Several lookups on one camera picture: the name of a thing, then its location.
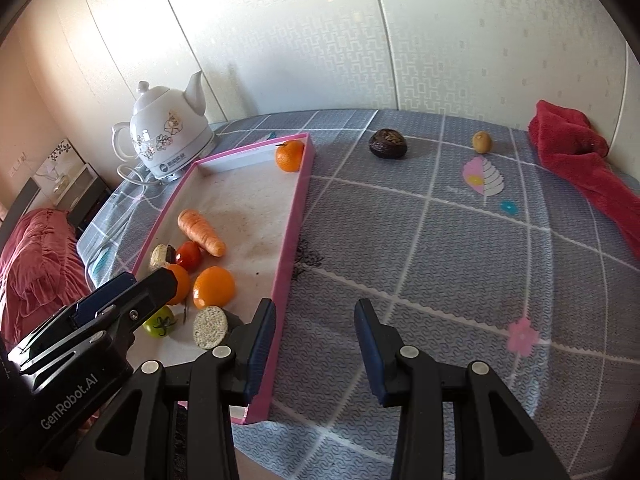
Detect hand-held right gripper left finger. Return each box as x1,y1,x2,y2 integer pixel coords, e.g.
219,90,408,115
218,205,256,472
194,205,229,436
75,298,278,480

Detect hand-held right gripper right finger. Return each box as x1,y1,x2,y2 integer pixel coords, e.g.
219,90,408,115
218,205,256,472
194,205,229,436
354,298,571,480

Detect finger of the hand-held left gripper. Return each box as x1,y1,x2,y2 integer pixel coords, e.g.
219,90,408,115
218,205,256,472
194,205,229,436
17,272,138,350
20,266,180,376

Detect small smooth orange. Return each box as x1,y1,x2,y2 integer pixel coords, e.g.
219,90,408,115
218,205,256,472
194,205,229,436
165,263,191,306
192,266,236,310

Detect red tomato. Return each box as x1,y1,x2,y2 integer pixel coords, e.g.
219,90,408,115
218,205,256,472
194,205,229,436
176,241,203,269

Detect dark cylinder sushi piece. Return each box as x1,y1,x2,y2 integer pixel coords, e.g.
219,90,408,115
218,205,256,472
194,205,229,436
193,306,245,350

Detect pink-edged white tray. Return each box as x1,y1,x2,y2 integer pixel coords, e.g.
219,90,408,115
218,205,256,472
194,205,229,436
131,132,316,426

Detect mandarin orange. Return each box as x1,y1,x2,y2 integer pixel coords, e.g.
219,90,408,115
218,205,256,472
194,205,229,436
275,140,305,173

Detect green tomato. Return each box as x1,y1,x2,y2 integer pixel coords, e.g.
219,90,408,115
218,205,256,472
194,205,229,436
143,305,177,337

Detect pink ruffled bed cover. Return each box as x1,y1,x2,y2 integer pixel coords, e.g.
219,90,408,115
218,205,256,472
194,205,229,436
0,209,93,346

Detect orange carrot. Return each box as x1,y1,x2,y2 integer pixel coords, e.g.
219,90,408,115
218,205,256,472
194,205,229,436
178,209,227,257

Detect dark side cabinet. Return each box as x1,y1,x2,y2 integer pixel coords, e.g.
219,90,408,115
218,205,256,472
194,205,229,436
65,162,113,233

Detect grey checked tablecloth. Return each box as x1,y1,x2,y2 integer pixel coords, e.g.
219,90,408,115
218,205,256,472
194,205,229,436
76,109,640,480

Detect white floral box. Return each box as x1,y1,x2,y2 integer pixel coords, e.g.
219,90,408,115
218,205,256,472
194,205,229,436
32,137,96,211

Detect white floral ceramic kettle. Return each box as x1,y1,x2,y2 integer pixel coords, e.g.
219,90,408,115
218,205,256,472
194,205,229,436
111,70,216,178

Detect dark wrinkled fruit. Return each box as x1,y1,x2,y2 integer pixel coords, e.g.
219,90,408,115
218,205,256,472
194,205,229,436
369,129,408,159

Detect red towel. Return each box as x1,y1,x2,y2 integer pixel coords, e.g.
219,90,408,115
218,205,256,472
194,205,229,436
529,100,640,258

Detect white power cord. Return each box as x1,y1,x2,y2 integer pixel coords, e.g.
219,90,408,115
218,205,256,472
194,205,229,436
117,162,166,187

